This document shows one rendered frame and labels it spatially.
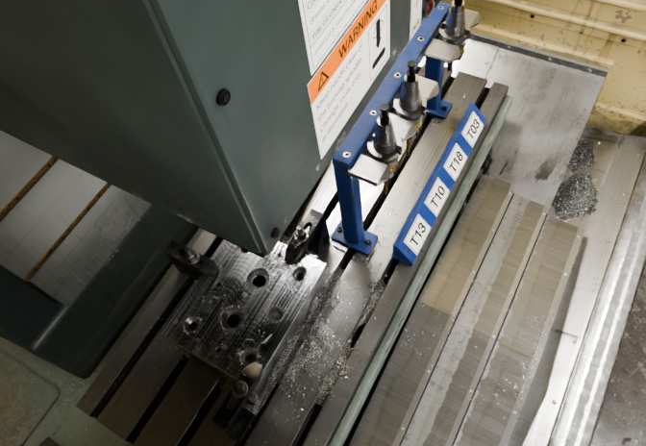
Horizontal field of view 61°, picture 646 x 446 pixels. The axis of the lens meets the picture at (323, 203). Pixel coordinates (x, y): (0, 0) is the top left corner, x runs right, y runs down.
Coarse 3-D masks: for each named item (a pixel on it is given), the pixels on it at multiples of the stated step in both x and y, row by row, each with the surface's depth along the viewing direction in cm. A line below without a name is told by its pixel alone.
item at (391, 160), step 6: (372, 138) 102; (396, 138) 100; (372, 144) 100; (372, 150) 100; (396, 150) 100; (372, 156) 100; (378, 156) 99; (384, 156) 99; (390, 156) 99; (396, 156) 99; (390, 162) 100
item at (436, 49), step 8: (432, 40) 114; (440, 40) 114; (432, 48) 113; (440, 48) 112; (448, 48) 112; (456, 48) 112; (424, 56) 112; (432, 56) 112; (440, 56) 111; (448, 56) 111; (456, 56) 111
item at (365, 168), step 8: (360, 160) 100; (368, 160) 100; (376, 160) 100; (352, 168) 99; (360, 168) 99; (368, 168) 99; (376, 168) 99; (384, 168) 98; (352, 176) 99; (360, 176) 98; (368, 176) 98; (376, 176) 98; (384, 176) 98; (376, 184) 97
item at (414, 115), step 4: (424, 96) 105; (396, 100) 105; (424, 100) 104; (396, 104) 105; (424, 104) 104; (396, 108) 104; (400, 108) 104; (420, 108) 104; (424, 108) 104; (396, 112) 105; (400, 112) 103; (404, 112) 103; (408, 112) 103; (412, 112) 103; (416, 112) 103; (420, 112) 105; (424, 112) 105; (404, 116) 104; (408, 116) 103; (412, 116) 103; (416, 116) 104; (416, 120) 105
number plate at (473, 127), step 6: (474, 114) 136; (468, 120) 134; (474, 120) 136; (480, 120) 137; (468, 126) 134; (474, 126) 136; (480, 126) 137; (462, 132) 133; (468, 132) 134; (474, 132) 136; (480, 132) 137; (468, 138) 134; (474, 138) 135
